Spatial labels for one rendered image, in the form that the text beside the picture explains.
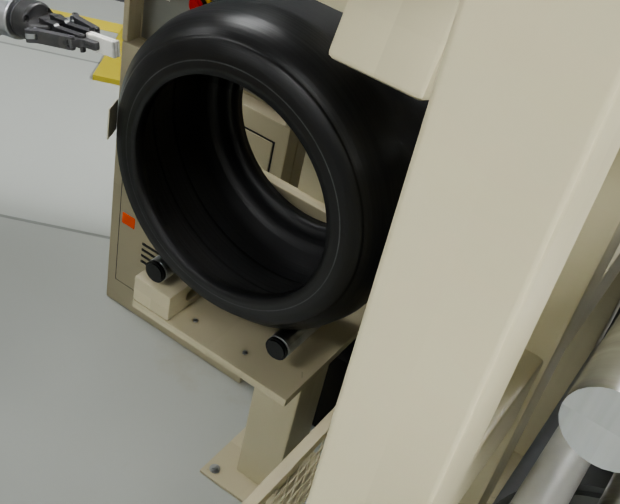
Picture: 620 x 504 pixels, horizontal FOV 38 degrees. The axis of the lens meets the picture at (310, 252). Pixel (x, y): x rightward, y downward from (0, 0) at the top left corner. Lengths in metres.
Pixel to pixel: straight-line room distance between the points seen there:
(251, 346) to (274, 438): 0.66
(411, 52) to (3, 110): 3.18
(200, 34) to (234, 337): 0.61
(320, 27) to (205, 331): 0.65
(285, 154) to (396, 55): 1.46
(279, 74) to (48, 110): 2.63
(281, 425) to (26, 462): 0.69
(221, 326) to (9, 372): 1.12
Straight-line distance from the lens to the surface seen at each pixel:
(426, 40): 0.75
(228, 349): 1.68
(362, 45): 0.77
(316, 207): 1.83
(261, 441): 2.37
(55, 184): 3.42
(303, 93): 1.28
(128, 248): 2.75
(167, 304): 1.69
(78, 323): 2.86
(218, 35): 1.35
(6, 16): 1.81
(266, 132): 2.21
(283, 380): 1.65
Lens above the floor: 1.99
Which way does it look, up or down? 38 degrees down
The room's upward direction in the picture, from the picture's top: 14 degrees clockwise
